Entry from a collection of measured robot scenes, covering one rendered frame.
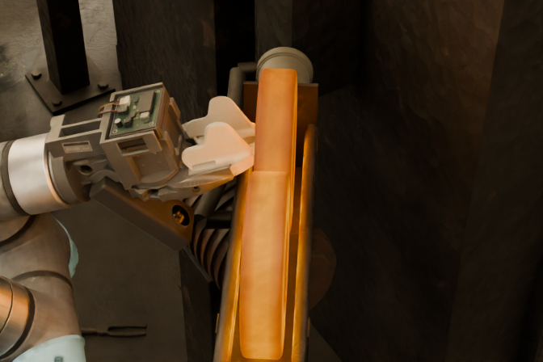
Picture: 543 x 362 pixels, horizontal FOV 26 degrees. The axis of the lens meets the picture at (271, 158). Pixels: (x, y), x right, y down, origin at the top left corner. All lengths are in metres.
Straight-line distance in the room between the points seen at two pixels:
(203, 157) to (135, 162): 0.06
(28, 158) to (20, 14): 1.38
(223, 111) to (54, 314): 0.25
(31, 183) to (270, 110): 0.24
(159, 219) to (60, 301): 0.13
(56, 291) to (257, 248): 0.32
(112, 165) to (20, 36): 1.37
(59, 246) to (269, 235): 0.37
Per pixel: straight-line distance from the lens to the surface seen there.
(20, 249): 1.21
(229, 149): 1.07
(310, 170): 1.12
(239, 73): 1.34
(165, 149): 1.08
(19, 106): 2.27
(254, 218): 0.91
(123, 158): 1.08
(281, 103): 1.04
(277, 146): 1.02
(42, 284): 1.17
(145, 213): 1.14
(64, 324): 1.15
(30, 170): 1.12
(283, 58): 1.22
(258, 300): 0.91
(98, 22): 2.45
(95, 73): 2.31
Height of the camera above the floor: 1.46
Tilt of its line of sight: 44 degrees down
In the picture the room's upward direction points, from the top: straight up
